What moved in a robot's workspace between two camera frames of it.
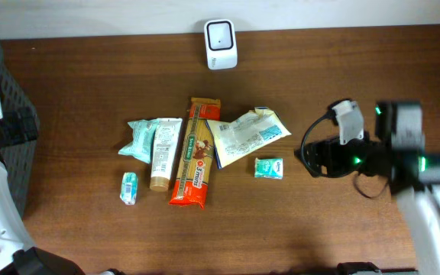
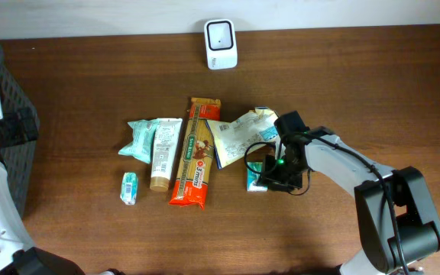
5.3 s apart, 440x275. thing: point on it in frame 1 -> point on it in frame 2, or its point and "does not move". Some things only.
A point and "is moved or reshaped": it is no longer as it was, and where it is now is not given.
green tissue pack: [268, 167] is moved or reshaped
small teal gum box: [128, 190] does not move
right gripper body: [356, 153] -> [283, 173]
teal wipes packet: [140, 146] does not move
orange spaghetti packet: [197, 153] does not move
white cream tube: [166, 140] does not move
